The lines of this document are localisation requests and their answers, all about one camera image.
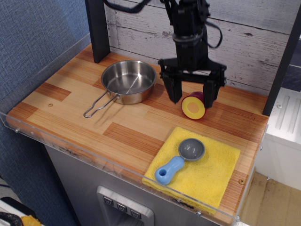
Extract clear acrylic guard rail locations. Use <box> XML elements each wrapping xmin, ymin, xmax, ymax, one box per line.
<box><xmin>0</xmin><ymin>32</ymin><xmax>268</xmax><ymax>225</ymax></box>

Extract white ribbed sink unit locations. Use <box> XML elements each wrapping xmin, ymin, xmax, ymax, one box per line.
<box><xmin>255</xmin><ymin>88</ymin><xmax>301</xmax><ymax>190</ymax></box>

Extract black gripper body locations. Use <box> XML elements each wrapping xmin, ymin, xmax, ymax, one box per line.
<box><xmin>158</xmin><ymin>35</ymin><xmax>227</xmax><ymax>86</ymax></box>

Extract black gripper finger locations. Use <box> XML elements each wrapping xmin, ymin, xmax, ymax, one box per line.
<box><xmin>162</xmin><ymin>71</ymin><xmax>182</xmax><ymax>104</ymax></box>
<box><xmin>203</xmin><ymin>73</ymin><xmax>221</xmax><ymax>109</ymax></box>

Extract black post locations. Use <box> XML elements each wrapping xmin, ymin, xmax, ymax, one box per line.
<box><xmin>262</xmin><ymin>4</ymin><xmax>301</xmax><ymax>116</ymax></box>
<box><xmin>85</xmin><ymin>0</ymin><xmax>111</xmax><ymax>63</ymax></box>

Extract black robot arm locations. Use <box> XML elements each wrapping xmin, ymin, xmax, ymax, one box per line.
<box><xmin>158</xmin><ymin>0</ymin><xmax>227</xmax><ymax>109</ymax></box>

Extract stainless steel pot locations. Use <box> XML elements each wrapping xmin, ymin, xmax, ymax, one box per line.
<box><xmin>83</xmin><ymin>60</ymin><xmax>157</xmax><ymax>118</ymax></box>

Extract yellow cloth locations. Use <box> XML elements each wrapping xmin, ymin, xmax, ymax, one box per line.
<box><xmin>142</xmin><ymin>127</ymin><xmax>240</xmax><ymax>215</ymax></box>

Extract black right post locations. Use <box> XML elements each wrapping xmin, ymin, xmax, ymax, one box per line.
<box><xmin>262</xmin><ymin>4</ymin><xmax>301</xmax><ymax>116</ymax></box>

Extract grey blue toy scoop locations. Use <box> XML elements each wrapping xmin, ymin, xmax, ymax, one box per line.
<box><xmin>155</xmin><ymin>138</ymin><xmax>206</xmax><ymax>185</ymax></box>

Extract red yellow toy fruit half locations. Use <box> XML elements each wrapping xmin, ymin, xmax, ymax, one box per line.
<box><xmin>181</xmin><ymin>91</ymin><xmax>206</xmax><ymax>120</ymax></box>

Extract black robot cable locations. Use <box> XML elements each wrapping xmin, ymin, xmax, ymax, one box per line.
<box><xmin>103</xmin><ymin>0</ymin><xmax>223</xmax><ymax>49</ymax></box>

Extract yellow black object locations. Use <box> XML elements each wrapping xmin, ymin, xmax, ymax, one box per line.
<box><xmin>0</xmin><ymin>197</ymin><xmax>43</xmax><ymax>226</ymax></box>

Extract grey toy cabinet front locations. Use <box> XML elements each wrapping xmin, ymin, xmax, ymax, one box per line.
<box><xmin>46</xmin><ymin>146</ymin><xmax>217</xmax><ymax>226</ymax></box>

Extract silver button panel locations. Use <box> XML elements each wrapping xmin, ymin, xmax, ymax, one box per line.
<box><xmin>97</xmin><ymin>186</ymin><xmax>155</xmax><ymax>226</ymax></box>

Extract black left post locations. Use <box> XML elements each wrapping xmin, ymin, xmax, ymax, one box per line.
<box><xmin>85</xmin><ymin>0</ymin><xmax>111</xmax><ymax>63</ymax></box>

